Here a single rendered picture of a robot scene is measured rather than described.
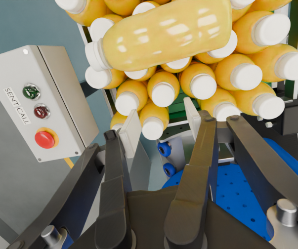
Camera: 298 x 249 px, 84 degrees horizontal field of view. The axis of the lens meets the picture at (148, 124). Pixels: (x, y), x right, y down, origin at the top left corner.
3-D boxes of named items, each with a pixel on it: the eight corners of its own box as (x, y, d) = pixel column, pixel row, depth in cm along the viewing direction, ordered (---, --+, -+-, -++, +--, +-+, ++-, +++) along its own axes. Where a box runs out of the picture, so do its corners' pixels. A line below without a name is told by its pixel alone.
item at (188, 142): (182, 144, 49) (187, 173, 38) (181, 137, 48) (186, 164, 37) (217, 138, 47) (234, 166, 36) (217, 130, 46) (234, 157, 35)
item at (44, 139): (44, 147, 32) (39, 150, 31) (34, 131, 31) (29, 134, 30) (60, 144, 31) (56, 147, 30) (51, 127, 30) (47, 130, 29)
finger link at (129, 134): (134, 157, 17) (127, 159, 17) (142, 128, 23) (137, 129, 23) (125, 131, 16) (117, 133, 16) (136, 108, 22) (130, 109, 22)
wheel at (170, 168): (173, 182, 47) (178, 178, 48) (169, 169, 46) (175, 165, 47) (163, 174, 51) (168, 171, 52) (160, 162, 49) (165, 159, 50)
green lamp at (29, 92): (30, 99, 28) (24, 101, 27) (22, 87, 27) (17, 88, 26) (41, 96, 28) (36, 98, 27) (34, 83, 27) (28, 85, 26)
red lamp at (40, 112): (40, 118, 29) (35, 120, 28) (33, 106, 29) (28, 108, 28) (51, 115, 29) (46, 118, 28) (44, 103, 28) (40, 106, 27)
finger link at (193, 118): (191, 117, 14) (200, 116, 14) (183, 97, 21) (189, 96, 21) (196, 146, 16) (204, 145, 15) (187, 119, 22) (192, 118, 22)
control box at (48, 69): (64, 139, 43) (37, 164, 34) (23, 58, 35) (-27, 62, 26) (100, 132, 41) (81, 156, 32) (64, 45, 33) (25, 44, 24)
